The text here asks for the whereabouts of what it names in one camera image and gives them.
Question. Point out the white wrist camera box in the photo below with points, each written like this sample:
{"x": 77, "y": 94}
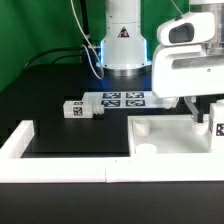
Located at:
{"x": 191, "y": 28}

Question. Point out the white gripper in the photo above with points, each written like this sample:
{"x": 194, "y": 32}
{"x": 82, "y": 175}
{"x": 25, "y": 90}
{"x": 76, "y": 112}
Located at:
{"x": 182, "y": 71}

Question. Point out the black work mat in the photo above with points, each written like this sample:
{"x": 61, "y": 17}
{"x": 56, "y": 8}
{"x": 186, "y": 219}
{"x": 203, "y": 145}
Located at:
{"x": 102, "y": 136}

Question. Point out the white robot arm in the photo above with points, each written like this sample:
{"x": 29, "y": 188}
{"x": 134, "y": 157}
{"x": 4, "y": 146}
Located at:
{"x": 124, "y": 49}

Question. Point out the white base marker plate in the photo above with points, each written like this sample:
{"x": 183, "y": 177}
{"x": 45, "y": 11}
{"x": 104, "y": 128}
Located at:
{"x": 124, "y": 100}

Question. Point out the white U-shaped obstacle fence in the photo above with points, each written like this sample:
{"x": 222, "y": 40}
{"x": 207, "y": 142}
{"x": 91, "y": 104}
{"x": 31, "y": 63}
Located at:
{"x": 153, "y": 168}

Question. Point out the white square tabletop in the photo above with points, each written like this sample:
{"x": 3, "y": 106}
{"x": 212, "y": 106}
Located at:
{"x": 168, "y": 134}

